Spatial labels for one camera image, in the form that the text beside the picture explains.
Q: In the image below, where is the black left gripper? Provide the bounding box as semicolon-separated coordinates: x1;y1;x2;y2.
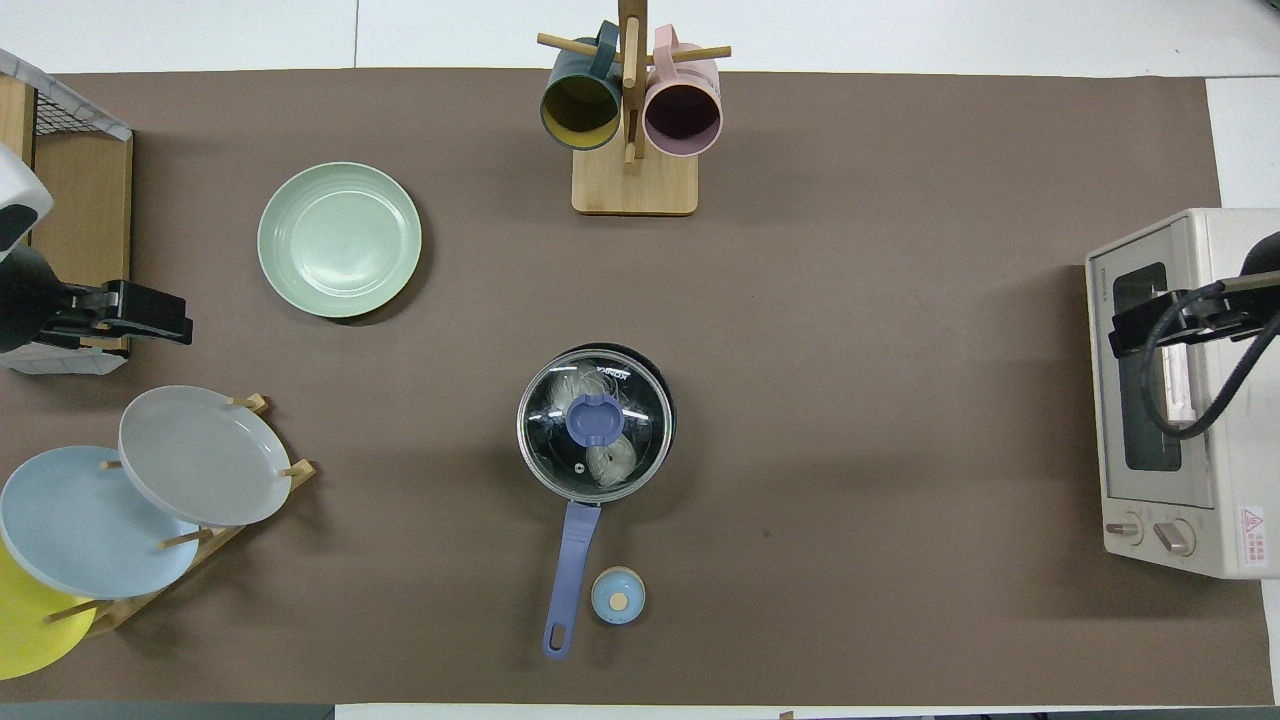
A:
62;280;194;347

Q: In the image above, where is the cream toaster oven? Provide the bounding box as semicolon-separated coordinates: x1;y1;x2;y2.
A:
1086;208;1280;581

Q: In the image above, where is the wooden mug tree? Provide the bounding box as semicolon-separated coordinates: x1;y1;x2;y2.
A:
537;0;732;216

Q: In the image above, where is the light blue plate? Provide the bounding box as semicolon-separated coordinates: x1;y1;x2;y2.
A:
0;446;201;600

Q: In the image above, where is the grey plate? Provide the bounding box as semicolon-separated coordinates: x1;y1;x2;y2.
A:
118;386;293;528

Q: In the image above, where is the pink mug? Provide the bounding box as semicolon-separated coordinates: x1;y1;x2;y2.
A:
643;25;723;158

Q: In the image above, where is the wooden shelf with wire basket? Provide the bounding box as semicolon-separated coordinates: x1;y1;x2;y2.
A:
0;75;134;353

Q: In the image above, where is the glass lid with blue knob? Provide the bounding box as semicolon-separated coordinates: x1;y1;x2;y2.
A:
517;348;673;502

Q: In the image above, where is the brown table mat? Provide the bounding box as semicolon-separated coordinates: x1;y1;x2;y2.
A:
0;68;1273;706

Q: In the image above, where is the dark teal mug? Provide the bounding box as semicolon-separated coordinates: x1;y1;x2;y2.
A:
540;22;624;151

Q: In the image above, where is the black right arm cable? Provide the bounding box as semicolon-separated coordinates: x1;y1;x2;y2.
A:
1140;275;1280;441

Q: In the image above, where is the dark pot with purple handle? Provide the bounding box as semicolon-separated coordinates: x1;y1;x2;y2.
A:
517;343;678;661

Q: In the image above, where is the yellow plate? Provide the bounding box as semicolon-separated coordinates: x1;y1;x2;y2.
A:
0;540;98;681

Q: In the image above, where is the green plate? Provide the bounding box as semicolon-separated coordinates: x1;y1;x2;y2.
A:
257;162;423;320

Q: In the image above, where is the wooden plate rack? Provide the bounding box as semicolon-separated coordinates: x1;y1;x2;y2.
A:
45;393;317;636

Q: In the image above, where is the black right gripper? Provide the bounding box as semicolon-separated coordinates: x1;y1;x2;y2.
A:
1108;288;1280;359

